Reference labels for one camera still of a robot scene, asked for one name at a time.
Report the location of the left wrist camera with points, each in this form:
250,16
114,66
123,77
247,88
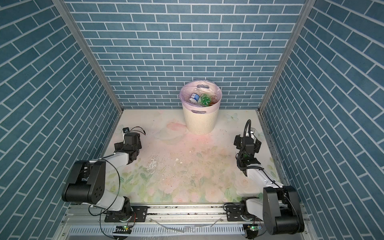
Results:
126,130

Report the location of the clear bottle blue cap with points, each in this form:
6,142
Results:
194,98

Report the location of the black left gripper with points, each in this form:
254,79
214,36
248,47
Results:
118,146

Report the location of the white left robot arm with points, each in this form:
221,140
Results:
87,179

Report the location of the aluminium front rail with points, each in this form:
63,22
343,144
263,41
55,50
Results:
151,213

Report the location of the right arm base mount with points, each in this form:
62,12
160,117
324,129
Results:
236,212

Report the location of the brown drink bottle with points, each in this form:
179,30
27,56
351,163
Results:
214,100

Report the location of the white bin with pink liner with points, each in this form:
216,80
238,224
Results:
200,120

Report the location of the green soda bottle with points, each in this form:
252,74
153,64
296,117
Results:
205,100

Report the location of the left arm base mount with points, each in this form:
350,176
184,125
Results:
132,214

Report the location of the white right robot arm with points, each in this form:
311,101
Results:
279,208

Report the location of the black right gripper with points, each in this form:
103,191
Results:
239,140

